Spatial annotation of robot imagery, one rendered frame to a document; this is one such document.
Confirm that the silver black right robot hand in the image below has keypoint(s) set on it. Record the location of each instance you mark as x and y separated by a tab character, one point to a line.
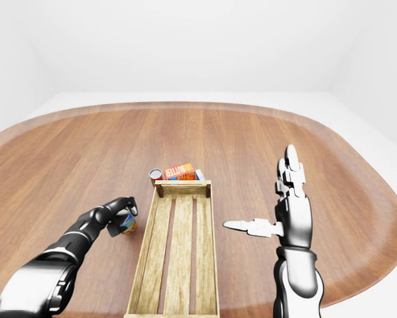
292	212

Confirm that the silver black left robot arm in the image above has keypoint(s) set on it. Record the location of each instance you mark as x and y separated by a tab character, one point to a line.
45	265

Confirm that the blue and yellow soup can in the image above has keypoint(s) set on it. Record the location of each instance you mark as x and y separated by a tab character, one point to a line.
129	224

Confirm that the red can with silver lid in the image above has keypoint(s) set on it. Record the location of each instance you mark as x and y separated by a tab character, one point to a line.
155	176

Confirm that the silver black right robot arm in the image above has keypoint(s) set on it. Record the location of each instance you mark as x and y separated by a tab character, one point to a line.
299	285

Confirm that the wooden slat tray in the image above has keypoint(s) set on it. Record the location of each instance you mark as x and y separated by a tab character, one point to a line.
178	245

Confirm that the small white and blue box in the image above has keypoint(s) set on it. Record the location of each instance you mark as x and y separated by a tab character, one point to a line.
199	174

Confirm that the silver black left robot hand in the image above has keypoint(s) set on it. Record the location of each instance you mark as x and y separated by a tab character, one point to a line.
113	208

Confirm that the orange butter box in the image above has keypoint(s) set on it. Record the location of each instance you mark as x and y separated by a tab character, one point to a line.
179	171

